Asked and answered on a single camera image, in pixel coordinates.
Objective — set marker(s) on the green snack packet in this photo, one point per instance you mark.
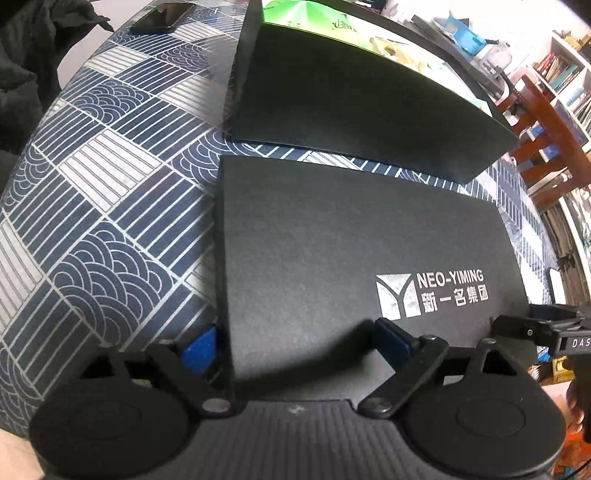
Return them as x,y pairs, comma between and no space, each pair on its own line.
314,18

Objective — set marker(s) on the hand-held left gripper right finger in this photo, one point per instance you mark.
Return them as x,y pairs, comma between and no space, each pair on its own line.
392,337

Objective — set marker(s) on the person's dark clothing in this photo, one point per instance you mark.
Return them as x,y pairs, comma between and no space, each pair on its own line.
27,50

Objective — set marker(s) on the blue plastic basket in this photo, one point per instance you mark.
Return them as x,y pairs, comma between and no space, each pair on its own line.
461,34

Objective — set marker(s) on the black box lid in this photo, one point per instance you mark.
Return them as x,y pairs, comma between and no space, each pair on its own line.
323,258

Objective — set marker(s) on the black smartphone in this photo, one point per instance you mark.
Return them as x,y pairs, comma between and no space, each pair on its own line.
161,16

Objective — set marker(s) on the black box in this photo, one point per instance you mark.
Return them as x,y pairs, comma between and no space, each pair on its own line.
346,92

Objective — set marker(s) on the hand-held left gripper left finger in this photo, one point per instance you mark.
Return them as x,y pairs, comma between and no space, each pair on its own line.
198,351

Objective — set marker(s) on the cream chips packet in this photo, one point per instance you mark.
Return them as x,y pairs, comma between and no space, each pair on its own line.
398,51

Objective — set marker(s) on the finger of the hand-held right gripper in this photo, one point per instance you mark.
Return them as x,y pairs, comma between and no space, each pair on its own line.
513,326

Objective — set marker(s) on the blue patterned desktop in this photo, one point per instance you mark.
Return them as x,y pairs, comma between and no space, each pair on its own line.
115,184

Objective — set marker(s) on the light blue packet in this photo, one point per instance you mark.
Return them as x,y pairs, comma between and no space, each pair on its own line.
455,87

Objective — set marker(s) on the white bookshelf with books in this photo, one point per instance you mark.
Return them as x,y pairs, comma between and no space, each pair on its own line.
570,78

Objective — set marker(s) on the red-brown wooden chair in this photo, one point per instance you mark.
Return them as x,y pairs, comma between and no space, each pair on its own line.
540,124

